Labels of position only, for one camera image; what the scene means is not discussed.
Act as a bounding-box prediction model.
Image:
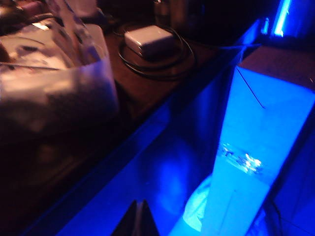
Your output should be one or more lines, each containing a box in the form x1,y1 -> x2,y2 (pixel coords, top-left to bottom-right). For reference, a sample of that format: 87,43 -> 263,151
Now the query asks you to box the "translucent plastic bag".
0,14 -> 121,141

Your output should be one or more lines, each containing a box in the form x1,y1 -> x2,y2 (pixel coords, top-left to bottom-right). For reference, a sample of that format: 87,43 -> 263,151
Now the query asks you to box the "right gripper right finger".
141,199 -> 161,236

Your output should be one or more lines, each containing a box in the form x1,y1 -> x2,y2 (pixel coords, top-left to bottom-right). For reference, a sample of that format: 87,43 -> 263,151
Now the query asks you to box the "dark bottle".
153,0 -> 173,28

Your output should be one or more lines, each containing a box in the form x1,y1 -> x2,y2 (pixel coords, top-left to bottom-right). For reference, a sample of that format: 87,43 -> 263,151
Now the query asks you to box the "white power adapter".
124,24 -> 174,58

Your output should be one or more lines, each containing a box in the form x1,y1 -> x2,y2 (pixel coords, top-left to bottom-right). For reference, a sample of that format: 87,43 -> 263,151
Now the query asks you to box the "black power cable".
117,23 -> 197,81

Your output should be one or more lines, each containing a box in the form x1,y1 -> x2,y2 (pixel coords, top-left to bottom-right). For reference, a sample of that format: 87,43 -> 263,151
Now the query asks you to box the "tall cardboard box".
200,46 -> 315,236

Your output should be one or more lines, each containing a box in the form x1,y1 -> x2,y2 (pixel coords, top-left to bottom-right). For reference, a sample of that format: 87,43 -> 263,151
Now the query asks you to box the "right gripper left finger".
110,199 -> 139,236

